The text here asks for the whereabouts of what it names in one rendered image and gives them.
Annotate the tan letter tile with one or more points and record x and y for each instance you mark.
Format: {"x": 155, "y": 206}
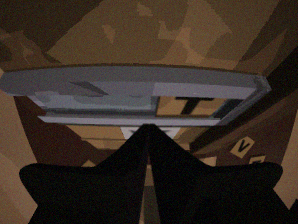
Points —
{"x": 88, "y": 163}
{"x": 185, "y": 107}
{"x": 256, "y": 159}
{"x": 242, "y": 146}

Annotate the white paper label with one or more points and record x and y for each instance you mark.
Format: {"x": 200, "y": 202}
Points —
{"x": 168, "y": 131}

